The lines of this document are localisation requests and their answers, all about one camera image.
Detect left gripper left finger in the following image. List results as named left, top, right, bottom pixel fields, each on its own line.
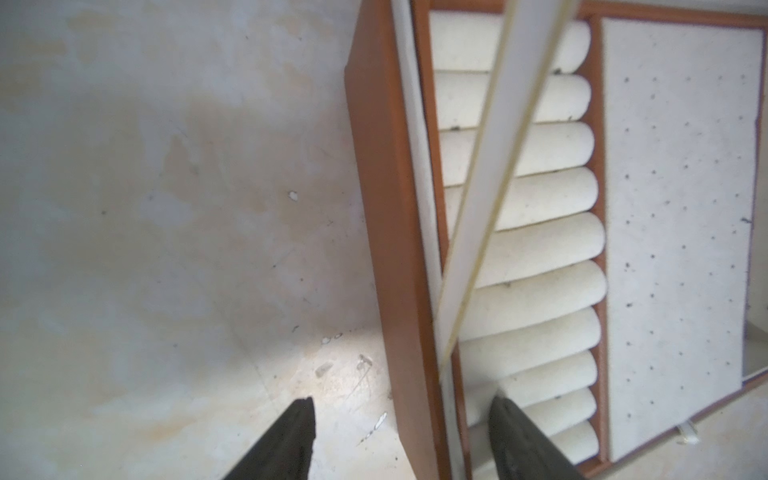
left=224, top=397, right=316, bottom=480

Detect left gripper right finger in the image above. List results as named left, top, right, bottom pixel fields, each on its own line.
left=488, top=395, right=585, bottom=480

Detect brown jewelry box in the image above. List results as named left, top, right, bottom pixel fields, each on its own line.
left=344, top=1, right=767, bottom=479

